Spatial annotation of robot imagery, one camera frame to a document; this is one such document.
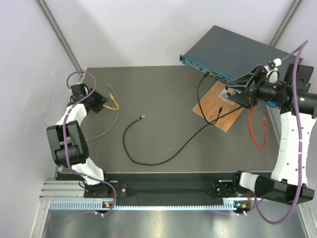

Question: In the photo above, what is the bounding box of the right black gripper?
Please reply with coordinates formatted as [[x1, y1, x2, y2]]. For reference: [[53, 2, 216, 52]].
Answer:
[[224, 65, 287, 108]]

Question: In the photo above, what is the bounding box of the yellow ethernet cable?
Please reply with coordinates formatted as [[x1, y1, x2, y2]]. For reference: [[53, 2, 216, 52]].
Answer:
[[103, 93, 120, 111]]

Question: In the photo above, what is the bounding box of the grey ethernet cable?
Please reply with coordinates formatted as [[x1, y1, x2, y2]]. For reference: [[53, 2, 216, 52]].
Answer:
[[86, 84, 121, 142]]

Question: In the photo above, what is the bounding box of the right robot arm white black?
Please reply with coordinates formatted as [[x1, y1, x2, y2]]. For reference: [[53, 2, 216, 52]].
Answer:
[[225, 63, 317, 205]]

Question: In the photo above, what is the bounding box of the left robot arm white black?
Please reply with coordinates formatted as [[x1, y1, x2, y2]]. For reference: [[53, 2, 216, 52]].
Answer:
[[46, 83, 112, 197]]

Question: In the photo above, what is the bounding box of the wooden base board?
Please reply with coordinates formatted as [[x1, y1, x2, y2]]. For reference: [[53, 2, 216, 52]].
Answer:
[[199, 79, 243, 132]]

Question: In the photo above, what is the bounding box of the metal mounting bracket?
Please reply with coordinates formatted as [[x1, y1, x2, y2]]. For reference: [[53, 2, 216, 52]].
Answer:
[[219, 87, 240, 105]]

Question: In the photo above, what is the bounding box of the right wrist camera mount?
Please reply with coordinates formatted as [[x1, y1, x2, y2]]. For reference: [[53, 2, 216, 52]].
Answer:
[[264, 58, 282, 83]]

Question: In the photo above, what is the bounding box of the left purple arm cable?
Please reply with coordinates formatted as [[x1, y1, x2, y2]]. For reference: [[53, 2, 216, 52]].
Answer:
[[63, 71, 117, 218]]

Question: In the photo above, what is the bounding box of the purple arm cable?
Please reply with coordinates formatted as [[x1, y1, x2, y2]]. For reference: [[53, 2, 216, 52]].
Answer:
[[247, 40, 309, 225], [63, 71, 117, 218]]

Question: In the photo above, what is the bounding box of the short black cable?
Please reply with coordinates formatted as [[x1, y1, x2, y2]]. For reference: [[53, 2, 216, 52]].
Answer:
[[196, 71, 225, 124]]

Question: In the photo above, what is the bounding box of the dark grey network switch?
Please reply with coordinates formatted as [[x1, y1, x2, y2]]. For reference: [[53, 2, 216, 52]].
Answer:
[[180, 25, 295, 108]]

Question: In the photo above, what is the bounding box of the long black ethernet cable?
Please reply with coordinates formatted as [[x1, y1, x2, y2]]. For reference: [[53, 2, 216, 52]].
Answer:
[[122, 104, 245, 166]]

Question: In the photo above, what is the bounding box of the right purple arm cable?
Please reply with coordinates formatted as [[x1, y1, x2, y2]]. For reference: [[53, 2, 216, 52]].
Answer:
[[247, 40, 309, 225]]

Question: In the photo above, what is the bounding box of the aluminium frame rail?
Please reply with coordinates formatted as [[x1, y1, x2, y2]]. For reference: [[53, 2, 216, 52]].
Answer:
[[40, 180, 85, 200]]

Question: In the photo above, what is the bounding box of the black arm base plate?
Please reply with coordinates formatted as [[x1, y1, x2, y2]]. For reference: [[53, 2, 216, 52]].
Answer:
[[83, 171, 251, 199]]

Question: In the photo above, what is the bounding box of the slotted grey cable duct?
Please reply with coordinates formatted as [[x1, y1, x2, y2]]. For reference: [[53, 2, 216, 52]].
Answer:
[[49, 197, 251, 211]]

